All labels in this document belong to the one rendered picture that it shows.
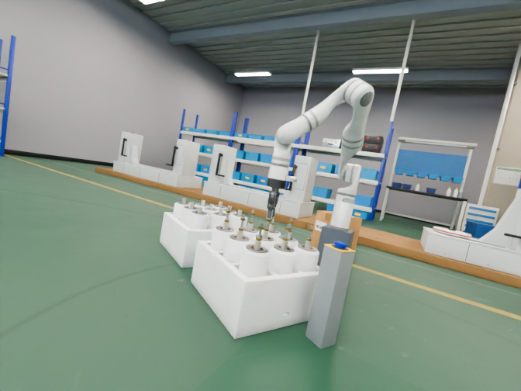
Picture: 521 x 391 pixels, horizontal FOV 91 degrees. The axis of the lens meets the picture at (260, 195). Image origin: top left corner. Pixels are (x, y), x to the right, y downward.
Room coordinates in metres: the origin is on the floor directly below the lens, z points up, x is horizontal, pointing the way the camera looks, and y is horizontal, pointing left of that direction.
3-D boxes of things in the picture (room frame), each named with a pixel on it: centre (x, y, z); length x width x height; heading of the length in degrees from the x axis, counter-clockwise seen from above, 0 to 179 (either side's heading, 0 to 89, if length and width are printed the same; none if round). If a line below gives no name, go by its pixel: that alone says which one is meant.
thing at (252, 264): (0.83, -0.02, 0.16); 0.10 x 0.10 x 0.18
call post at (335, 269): (0.80, -0.28, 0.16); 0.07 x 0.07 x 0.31; 35
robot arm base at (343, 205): (1.29, -0.42, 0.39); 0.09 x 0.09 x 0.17; 62
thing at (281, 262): (0.90, -0.12, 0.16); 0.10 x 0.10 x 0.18
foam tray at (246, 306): (1.00, -0.05, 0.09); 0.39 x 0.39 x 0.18; 35
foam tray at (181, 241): (1.43, 0.26, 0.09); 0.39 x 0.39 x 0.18; 37
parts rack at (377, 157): (6.50, 0.08, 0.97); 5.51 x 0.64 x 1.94; 62
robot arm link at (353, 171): (1.29, -0.42, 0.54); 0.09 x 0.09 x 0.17; 68
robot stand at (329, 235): (1.29, -0.42, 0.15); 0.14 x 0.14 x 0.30; 62
